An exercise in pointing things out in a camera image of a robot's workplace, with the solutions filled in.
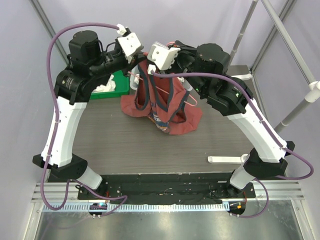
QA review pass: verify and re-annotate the pink wire hanger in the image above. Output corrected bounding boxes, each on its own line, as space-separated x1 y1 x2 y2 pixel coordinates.
128 41 198 107

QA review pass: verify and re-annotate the green plastic tray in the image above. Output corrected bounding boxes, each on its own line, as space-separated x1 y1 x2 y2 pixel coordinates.
90 70 130 100

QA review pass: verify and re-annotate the red tank top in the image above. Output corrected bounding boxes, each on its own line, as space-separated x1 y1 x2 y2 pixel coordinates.
120 60 203 135

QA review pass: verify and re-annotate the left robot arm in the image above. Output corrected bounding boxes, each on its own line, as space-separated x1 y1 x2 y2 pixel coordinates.
32 30 144 200

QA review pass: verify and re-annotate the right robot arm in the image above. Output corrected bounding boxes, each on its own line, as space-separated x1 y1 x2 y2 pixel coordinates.
172 40 295 198

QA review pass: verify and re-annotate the white garment in tray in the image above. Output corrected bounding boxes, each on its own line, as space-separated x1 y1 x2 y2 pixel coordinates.
94 74 116 93

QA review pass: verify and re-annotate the grey clothes rack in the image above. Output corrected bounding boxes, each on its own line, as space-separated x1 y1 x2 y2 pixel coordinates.
207 0 320 164

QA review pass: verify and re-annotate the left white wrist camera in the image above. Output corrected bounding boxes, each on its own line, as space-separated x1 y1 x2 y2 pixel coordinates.
116 23 144 63

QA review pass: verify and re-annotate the grey aluminium frame post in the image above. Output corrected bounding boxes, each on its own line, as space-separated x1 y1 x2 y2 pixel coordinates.
29 0 68 63

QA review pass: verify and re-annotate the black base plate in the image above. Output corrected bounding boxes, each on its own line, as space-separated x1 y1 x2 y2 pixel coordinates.
76 172 256 205

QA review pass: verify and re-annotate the white slotted cable duct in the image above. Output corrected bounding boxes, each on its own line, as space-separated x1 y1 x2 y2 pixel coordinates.
58 202 230 213

